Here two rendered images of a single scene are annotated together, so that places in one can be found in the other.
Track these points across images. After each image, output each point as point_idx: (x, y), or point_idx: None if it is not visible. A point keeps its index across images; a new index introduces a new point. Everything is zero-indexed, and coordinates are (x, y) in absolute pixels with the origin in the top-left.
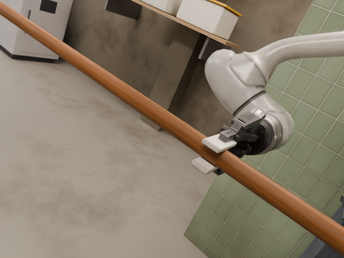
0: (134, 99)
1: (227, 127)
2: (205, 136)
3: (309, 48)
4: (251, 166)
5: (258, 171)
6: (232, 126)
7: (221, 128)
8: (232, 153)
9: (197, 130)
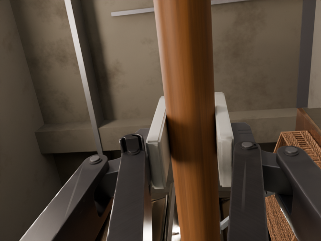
0: None
1: (124, 149)
2: (164, 98)
3: None
4: (176, 206)
5: (178, 219)
6: (113, 160)
7: (132, 135)
8: (172, 169)
9: (162, 71)
